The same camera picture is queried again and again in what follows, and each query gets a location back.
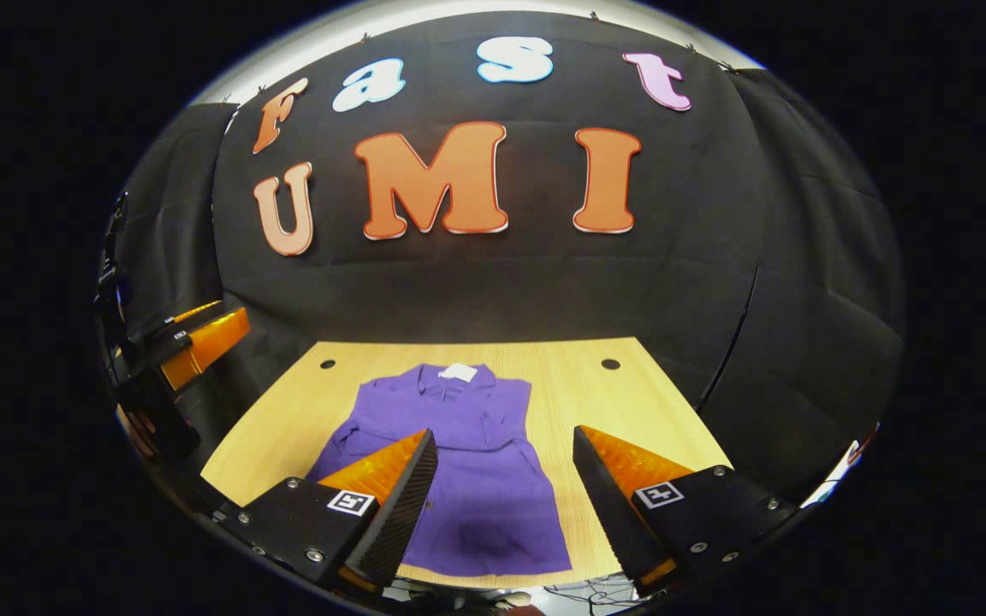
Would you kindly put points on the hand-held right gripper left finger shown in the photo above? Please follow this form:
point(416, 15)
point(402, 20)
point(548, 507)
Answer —
point(394, 522)

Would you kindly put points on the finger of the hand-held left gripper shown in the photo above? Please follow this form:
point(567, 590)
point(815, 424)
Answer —
point(159, 329)
point(202, 346)

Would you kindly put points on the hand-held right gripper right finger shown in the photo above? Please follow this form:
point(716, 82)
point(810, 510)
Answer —
point(613, 513)

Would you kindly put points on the purple jacket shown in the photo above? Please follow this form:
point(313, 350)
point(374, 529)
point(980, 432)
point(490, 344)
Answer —
point(484, 479)

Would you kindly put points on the white equipment panel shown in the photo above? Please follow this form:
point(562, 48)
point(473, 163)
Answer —
point(840, 470)

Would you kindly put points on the black backdrop cloth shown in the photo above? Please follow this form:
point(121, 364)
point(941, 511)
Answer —
point(501, 291)

